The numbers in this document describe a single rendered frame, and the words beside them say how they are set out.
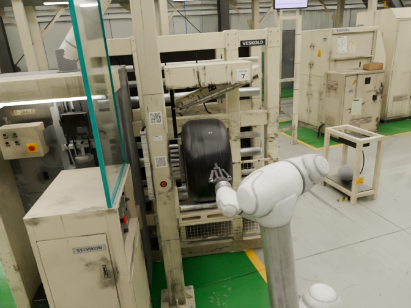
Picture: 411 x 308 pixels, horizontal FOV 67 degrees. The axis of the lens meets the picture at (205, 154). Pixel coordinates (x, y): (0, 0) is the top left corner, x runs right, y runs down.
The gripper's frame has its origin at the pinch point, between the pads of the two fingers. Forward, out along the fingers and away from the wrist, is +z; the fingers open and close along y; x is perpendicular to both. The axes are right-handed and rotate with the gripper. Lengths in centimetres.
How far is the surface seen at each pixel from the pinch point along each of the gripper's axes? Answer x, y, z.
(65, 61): -56, 87, 59
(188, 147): -8.8, 15.1, 12.7
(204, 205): 34.1, 7.4, 10.0
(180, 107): -16, 16, 65
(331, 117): 132, -271, 357
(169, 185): 21.4, 29.4, 19.6
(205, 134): -14.4, 3.8, 17.4
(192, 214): 38.3, 15.7, 7.2
